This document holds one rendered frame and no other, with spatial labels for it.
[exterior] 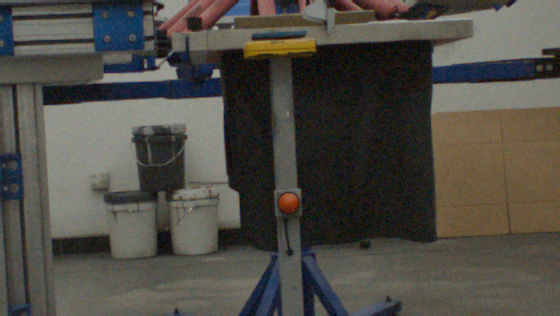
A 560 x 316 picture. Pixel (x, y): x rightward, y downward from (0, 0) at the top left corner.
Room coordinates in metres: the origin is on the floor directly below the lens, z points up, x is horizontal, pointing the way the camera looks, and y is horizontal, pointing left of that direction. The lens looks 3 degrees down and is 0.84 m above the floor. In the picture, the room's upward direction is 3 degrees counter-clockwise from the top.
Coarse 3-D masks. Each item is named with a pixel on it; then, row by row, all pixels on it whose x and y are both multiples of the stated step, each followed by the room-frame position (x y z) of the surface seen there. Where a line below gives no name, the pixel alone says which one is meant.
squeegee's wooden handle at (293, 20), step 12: (336, 12) 3.07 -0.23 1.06; (348, 12) 3.07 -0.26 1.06; (360, 12) 3.07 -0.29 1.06; (372, 12) 3.07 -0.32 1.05; (240, 24) 3.06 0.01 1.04; (252, 24) 3.06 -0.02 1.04; (264, 24) 3.06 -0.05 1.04; (276, 24) 3.06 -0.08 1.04; (288, 24) 3.06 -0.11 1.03; (300, 24) 3.06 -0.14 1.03; (312, 24) 3.07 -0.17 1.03; (336, 24) 3.07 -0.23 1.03
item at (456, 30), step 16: (192, 32) 2.46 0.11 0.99; (208, 32) 2.47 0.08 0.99; (224, 32) 2.47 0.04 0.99; (240, 32) 2.47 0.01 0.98; (256, 32) 2.47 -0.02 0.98; (320, 32) 2.47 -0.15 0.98; (336, 32) 2.48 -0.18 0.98; (352, 32) 2.48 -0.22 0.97; (368, 32) 2.48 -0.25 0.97; (384, 32) 2.48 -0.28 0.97; (400, 32) 2.48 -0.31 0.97; (416, 32) 2.48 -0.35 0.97; (432, 32) 2.48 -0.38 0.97; (448, 32) 2.49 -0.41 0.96; (464, 32) 2.49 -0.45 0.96; (192, 48) 2.46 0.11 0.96; (208, 48) 2.47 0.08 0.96; (224, 48) 2.47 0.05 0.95; (240, 48) 2.47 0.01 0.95; (192, 64) 3.22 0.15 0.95
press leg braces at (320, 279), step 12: (276, 264) 3.84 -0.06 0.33; (312, 264) 3.83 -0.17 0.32; (264, 276) 4.04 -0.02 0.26; (276, 276) 3.80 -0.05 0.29; (312, 276) 3.80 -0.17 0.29; (324, 276) 3.81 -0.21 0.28; (264, 288) 4.04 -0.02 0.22; (276, 288) 3.76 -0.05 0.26; (312, 288) 3.80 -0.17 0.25; (324, 288) 3.77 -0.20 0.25; (252, 300) 4.11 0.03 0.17; (264, 300) 3.74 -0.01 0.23; (276, 300) 3.76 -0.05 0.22; (324, 300) 3.75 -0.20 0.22; (336, 300) 3.74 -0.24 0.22; (240, 312) 4.18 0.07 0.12; (252, 312) 4.14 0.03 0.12; (264, 312) 3.71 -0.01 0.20; (336, 312) 3.70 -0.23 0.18
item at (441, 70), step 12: (552, 48) 3.32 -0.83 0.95; (528, 60) 3.53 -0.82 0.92; (540, 60) 3.51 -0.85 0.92; (552, 60) 3.49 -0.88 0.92; (444, 72) 3.65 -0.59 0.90; (456, 72) 3.63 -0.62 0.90; (468, 72) 3.61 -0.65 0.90; (480, 72) 3.60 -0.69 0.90; (492, 72) 3.58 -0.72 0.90; (504, 72) 3.56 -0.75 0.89; (516, 72) 3.55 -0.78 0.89; (528, 72) 3.53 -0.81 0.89; (540, 72) 3.51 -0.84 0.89; (552, 72) 3.50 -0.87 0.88
